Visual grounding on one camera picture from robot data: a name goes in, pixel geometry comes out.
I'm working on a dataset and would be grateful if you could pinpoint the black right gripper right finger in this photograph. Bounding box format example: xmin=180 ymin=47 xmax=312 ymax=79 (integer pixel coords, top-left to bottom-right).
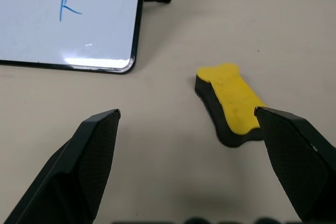
xmin=254 ymin=106 xmax=336 ymax=221

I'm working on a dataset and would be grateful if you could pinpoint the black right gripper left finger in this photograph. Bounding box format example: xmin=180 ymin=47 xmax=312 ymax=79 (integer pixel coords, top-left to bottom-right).
xmin=0 ymin=109 xmax=121 ymax=224

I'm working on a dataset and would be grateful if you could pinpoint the yellow bone-shaped whiteboard eraser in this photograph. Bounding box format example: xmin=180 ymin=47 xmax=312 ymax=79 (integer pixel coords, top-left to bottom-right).
xmin=194 ymin=62 xmax=268 ymax=148

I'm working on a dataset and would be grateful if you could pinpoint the black-framed whiteboard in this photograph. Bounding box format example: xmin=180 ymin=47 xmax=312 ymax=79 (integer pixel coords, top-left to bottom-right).
xmin=0 ymin=0 xmax=148 ymax=74

